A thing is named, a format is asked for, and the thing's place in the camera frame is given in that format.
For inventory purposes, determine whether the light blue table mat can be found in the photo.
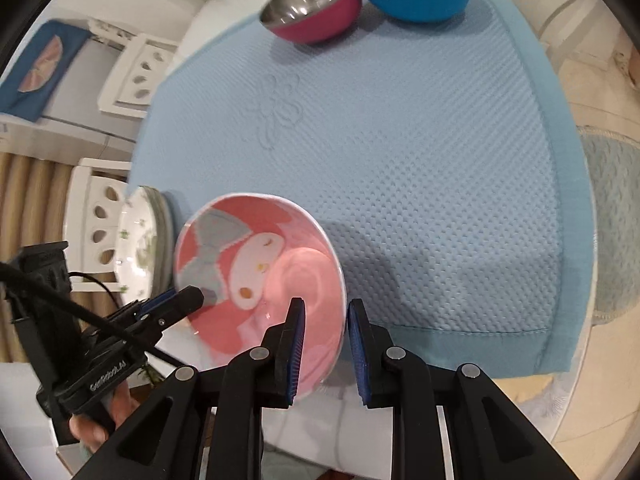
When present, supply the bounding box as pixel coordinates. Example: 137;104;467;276
129;0;596;378

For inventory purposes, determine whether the blue cloth with pink print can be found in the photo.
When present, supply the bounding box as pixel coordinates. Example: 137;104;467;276
0;19;93;123

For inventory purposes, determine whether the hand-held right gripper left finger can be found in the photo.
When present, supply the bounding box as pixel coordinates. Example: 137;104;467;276
72;297;307;480

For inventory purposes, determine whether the pink cartoon bowl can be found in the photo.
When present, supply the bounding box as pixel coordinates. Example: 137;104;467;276
172;192;347;402

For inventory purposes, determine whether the small green flower plate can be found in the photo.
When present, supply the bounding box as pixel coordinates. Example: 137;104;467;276
116;186;163;297

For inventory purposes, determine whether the magenta steel bowl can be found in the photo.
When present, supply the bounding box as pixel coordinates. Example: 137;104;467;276
259;0;363;44

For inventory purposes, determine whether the person's left hand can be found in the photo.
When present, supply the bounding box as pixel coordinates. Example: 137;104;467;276
69;385;142;456

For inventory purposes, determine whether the beige ribbed panel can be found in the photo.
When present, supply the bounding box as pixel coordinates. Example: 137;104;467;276
0;150;83;363

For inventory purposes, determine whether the black cable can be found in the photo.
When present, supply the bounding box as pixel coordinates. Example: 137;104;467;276
0;260;181;368

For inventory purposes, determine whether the white decorative shelf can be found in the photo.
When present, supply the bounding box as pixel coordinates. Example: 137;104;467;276
87;16;138;43

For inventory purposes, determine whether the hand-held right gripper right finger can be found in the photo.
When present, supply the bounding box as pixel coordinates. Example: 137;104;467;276
347;298;576;480

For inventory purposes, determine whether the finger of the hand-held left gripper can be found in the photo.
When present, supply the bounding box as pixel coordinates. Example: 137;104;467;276
117;286;205;348
135;289;177;313

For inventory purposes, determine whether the white refrigerator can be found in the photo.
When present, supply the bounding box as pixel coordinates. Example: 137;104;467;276
0;35;151;166

